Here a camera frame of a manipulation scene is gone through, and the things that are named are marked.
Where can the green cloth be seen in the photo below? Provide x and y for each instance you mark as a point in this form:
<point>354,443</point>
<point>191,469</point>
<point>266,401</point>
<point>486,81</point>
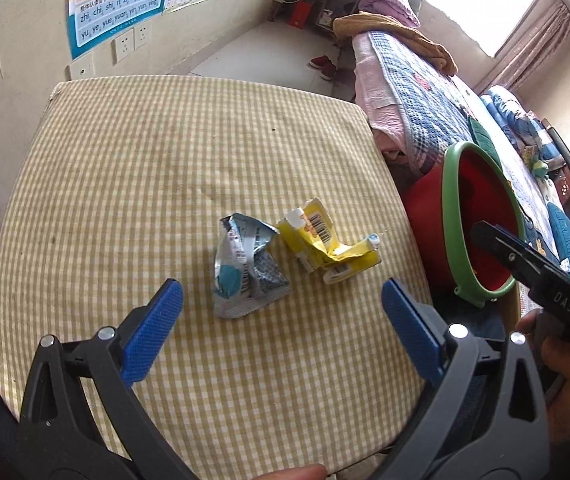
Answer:
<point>485,142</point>

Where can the dark wooden headboard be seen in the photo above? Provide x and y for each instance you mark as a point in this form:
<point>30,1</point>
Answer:
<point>567,155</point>

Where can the red bin with green rim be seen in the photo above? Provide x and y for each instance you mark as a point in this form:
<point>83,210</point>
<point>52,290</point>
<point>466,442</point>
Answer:
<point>485,200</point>

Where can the brown blanket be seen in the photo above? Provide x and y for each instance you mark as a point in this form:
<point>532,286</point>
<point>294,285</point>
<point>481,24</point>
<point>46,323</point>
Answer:
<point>395,30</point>

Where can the yellow carton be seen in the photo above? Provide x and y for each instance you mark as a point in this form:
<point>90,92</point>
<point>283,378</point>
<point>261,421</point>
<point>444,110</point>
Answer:
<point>315,240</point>

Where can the person's right hand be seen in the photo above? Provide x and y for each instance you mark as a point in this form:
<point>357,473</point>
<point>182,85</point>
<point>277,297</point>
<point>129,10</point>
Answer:
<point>567,377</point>

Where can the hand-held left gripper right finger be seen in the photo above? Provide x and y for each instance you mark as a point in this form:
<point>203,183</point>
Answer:
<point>410,321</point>

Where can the blue letter wall poster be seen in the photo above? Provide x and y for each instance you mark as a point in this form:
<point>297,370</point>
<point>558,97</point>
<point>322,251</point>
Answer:
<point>115,5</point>

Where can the purple duvet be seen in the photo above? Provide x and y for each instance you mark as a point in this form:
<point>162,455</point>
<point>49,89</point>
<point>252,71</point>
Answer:
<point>390,5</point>

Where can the silver blue snack wrapper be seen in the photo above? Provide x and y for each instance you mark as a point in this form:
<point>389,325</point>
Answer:
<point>245,265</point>

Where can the green plush toy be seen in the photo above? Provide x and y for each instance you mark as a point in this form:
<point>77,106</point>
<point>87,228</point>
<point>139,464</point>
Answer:
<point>537,162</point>

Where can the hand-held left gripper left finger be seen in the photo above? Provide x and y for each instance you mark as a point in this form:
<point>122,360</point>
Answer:
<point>152,330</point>

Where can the blue pillow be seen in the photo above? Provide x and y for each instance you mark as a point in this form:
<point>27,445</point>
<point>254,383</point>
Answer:
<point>562,235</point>

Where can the pink curtain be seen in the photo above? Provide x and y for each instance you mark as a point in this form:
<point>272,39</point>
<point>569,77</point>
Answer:
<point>540,50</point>

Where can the white round-hole wall socket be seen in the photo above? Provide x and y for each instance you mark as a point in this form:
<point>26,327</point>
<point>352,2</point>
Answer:
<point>80,67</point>

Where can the red box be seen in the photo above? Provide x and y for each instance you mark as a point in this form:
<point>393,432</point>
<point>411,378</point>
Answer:
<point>301,14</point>

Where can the folded blue patterned blanket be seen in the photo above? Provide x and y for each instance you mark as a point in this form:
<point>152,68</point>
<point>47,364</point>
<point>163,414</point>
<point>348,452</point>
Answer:
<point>512,115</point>

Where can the person's left hand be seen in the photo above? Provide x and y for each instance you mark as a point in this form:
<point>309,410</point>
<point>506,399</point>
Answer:
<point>290,473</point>

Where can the bed with patchwork quilt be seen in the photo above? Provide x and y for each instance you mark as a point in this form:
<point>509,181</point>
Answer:
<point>415,90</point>

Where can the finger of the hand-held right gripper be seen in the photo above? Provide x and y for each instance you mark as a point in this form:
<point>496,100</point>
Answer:
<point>507,252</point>

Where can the pink bed sheet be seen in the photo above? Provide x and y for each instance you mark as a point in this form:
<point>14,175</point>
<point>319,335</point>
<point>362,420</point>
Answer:
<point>375,90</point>

